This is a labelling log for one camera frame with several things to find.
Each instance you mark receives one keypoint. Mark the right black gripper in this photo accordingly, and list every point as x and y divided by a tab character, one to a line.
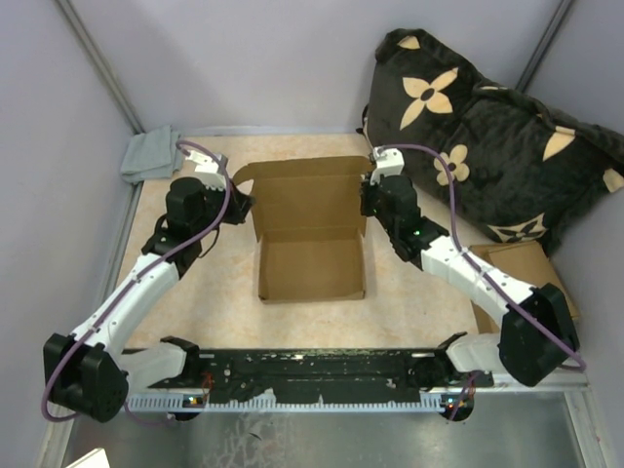
366	191

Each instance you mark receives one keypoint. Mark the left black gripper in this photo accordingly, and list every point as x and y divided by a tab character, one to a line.
240	205

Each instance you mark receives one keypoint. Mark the brown cardboard box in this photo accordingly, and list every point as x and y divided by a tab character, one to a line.
307	221

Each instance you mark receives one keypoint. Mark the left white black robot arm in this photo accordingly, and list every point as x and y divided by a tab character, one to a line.
127	292

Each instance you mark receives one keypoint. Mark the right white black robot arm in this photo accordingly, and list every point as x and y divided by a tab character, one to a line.
535	335

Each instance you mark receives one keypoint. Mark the lower folded cardboard box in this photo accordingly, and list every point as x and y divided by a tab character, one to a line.
481	291

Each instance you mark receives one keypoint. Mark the folded cardboard box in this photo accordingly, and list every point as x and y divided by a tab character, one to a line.
525	261
481	291

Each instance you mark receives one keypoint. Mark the upper folded cardboard box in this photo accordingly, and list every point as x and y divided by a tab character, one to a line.
525	261

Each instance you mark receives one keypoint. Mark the folded grey cloth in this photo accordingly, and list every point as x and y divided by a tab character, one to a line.
152	155

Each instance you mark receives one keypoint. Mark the black plush flower-pattern bag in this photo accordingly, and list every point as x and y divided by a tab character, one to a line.
515	168

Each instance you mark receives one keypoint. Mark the white paper corner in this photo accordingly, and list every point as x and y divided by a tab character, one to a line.
96	458

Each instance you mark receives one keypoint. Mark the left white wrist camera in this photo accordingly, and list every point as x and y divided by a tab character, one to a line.
207	170

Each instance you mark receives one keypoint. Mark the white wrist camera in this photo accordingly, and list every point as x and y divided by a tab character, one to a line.
207	170
386	162

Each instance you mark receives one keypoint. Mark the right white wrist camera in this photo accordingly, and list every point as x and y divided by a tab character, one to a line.
386	162

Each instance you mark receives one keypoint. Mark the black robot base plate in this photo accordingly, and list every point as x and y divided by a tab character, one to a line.
331	379

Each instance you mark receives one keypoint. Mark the aluminium front rail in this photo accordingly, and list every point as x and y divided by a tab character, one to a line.
442	400

